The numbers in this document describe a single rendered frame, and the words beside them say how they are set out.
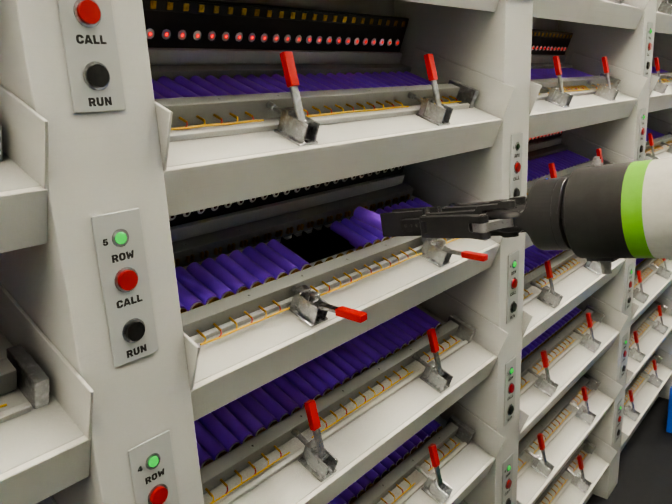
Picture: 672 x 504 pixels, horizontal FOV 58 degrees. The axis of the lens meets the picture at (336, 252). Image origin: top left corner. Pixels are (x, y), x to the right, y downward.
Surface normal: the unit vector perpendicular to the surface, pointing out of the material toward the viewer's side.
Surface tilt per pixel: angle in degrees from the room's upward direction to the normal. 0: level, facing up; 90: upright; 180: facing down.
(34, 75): 90
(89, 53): 90
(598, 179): 42
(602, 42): 90
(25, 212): 112
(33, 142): 90
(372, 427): 22
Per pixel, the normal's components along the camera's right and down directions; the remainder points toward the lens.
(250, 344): 0.23, -0.84
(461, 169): -0.66, 0.22
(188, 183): 0.72, 0.48
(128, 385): 0.76, 0.14
